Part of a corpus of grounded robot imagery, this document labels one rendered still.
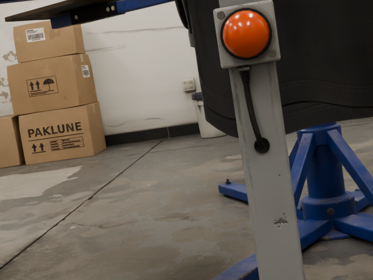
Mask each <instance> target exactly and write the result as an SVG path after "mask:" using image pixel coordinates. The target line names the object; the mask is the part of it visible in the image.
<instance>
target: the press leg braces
mask: <svg viewBox="0 0 373 280"><path fill-rule="evenodd" d="M326 139H327V145H328V146H329V147H330V149H331V150H332V151H333V153H334V154H335V155H336V157H337V158H338V160H339V161H340V162H341V164H342V165H343V166H344V168H345V169H346V170H347V172H348V173H349V175H350V176H351V178H352V179H353V180H354V182H355V183H356V184H357V186H358V188H356V189H355V190H356V191H362V193H363V194H364V196H365V197H366V198H367V200H368V201H369V203H370V204H371V205H372V207H373V177H372V175H371V174H370V173H369V172H368V170H367V169H366V168H365V166H364V165H363V164H362V162H361V161H360V160H359V158H358V157H357V155H356V154H355V153H354V151H353V150H352V149H351V148H350V146H349V145H348V144H347V143H346V141H345V140H344V139H343V137H342V136H341V134H340V133H339V132H338V131H337V129H334V130H331V131H327V132H326ZM315 147H316V143H315V135H314V134H313V133H304V134H303V136H302V138H301V141H300V144H299V145H298V139H297V140H296V142H295V145H294V147H293V149H292V151H291V153H290V155H289V163H290V172H291V179H292V184H293V192H294V200H295V208H296V209H297V207H298V203H299V200H300V196H301V193H302V191H303V187H304V183H305V180H306V176H307V174H308V171H309V167H310V164H311V160H312V157H313V154H314V151H315Z"/></svg>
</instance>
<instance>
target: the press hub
mask: <svg viewBox="0 0 373 280"><path fill-rule="evenodd" d="M334 129H337V131H338V132H339V133H340V134H341V136H342V132H341V124H339V123H336V122H331V123H325V124H321V125H317V126H313V127H309V128H305V129H302V130H299V131H296V133H297V138H298V145H299V144H300V141H301V138H302V136H303V134H304V133H313V134H314V135H315V143H316V147H315V151H314V154H313V157H312V160H311V164H310V167H309V171H308V174H307V176H306V180H307V184H308V193H309V194H308V195H307V196H305V197H303V199H302V200H301V206H300V211H302V212H303V217H304V220H303V219H297V220H298V225H300V224H302V223H303V222H305V221H307V220H308V219H314V220H327V219H328V220H330V225H331V231H330V232H328V233H327V234H325V235H324V236H322V237H321V238H319V239H318V240H316V241H332V240H338V239H345V238H351V237H354V236H351V235H349V234H346V233H342V232H339V231H336V230H335V227H334V219H337V218H342V217H346V216H349V215H351V214H355V215H358V216H362V217H365V218H369V219H373V215H370V214H367V213H362V212H357V213H356V205H357V199H355V196H354V194H353V193H351V192H349V191H346V190H345V185H344V176H343V171H342V164H341V162H340V161H339V160H338V158H337V157H336V155H335V154H334V153H333V151H332V150H331V149H330V147H329V146H328V145H327V139H326V132H327V131H331V130H334Z"/></svg>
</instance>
